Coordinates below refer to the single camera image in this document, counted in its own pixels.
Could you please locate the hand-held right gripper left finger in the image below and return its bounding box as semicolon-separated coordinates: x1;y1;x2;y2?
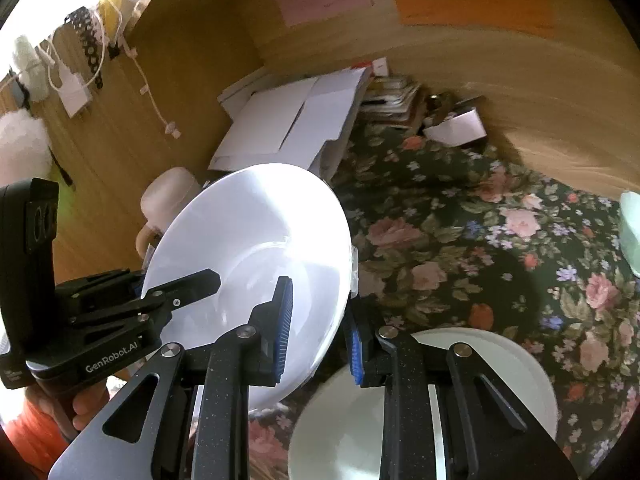
47;275;294;480

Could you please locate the pink mug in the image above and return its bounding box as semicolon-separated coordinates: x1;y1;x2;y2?
136;166;211;261

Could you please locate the dark floral tablecloth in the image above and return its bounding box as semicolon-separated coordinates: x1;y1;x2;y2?
245;120;640;480

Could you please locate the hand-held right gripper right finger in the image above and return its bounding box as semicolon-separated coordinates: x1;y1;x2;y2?
345;305;576;480

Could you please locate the person's left hand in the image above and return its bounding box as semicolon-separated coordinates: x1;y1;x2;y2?
71;384;112;434

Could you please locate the pale green plate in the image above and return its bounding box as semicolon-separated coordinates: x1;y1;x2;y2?
619;190;640;277

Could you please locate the folded white paper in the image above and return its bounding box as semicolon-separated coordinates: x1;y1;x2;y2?
424;109;487;148

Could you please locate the large white plate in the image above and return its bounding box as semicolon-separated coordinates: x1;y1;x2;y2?
141;162;352;408

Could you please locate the white fluffy ball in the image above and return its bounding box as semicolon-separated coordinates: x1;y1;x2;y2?
0;110;53;181

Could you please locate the stack of books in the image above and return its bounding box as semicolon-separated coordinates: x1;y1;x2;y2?
357;74;431;128

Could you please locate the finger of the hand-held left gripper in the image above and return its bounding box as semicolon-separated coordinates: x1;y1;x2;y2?
55;268;222;330

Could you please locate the white cable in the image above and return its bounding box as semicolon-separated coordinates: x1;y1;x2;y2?
47;2;126;91

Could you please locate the orange paper note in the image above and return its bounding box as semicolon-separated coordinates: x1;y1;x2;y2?
390;0;557;38

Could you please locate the black lace strip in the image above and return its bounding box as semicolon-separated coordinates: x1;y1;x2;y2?
67;7;107;91

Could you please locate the white charger plug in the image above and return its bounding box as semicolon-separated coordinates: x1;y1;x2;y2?
57;67;93;118

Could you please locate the stack of white papers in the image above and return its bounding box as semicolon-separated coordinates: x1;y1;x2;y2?
207;67;373;181

